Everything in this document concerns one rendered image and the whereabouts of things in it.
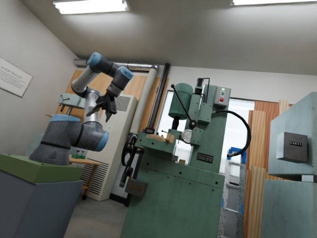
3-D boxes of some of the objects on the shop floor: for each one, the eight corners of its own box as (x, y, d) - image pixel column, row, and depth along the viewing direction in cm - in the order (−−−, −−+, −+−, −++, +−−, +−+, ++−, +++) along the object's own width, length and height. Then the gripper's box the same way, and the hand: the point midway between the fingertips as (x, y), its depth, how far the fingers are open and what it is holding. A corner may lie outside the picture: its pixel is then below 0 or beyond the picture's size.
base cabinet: (126, 250, 132) (148, 166, 151) (194, 276, 123) (208, 182, 142) (104, 289, 90) (139, 165, 109) (204, 333, 80) (223, 190, 99)
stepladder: (210, 261, 152) (224, 147, 195) (238, 273, 145) (246, 152, 188) (211, 269, 138) (226, 143, 181) (243, 282, 131) (251, 148, 174)
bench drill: (39, 174, 292) (73, 99, 334) (64, 183, 274) (96, 103, 316) (12, 174, 248) (54, 88, 290) (39, 185, 230) (80, 92, 272)
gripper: (120, 95, 106) (104, 118, 108) (96, 82, 90) (78, 109, 92) (126, 101, 101) (110, 125, 103) (103, 88, 85) (83, 117, 87)
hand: (96, 120), depth 96 cm, fingers open, 14 cm apart
